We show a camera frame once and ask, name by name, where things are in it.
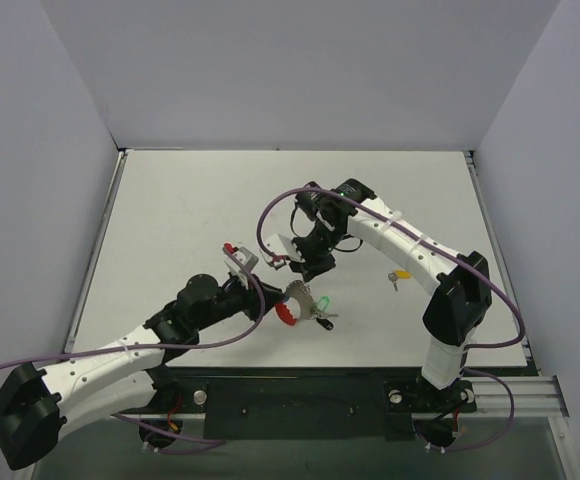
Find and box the keyring bunch with coloured tags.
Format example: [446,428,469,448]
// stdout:
[274,280,338,331]

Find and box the key with yellow tag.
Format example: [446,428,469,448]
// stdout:
[387,270,412,292]

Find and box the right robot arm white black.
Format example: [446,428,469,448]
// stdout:
[288,179,492,409]

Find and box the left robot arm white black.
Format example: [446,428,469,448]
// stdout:
[0,274,284,470]

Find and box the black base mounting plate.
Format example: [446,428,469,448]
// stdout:
[131,367,477,441]

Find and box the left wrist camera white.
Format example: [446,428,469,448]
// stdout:
[222,243,259,290]

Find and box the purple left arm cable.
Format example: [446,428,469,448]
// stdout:
[0,254,267,455]

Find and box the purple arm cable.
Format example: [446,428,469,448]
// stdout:
[256,185,527,455]
[0,254,267,455]

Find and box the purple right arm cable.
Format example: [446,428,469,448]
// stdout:
[256,185,527,455]

